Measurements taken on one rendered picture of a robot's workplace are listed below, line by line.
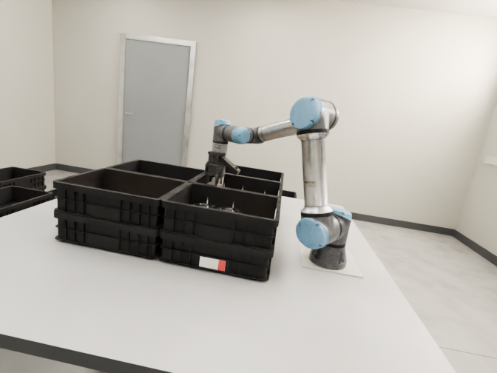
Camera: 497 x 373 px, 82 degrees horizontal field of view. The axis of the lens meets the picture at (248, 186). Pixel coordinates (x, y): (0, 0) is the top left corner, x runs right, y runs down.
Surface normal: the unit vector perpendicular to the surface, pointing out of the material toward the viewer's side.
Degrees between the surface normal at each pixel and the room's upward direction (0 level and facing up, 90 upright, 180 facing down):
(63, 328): 0
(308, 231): 97
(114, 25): 90
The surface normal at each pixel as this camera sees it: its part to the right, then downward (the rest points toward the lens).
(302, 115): -0.68, -0.05
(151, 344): 0.14, -0.96
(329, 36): -0.12, 0.22
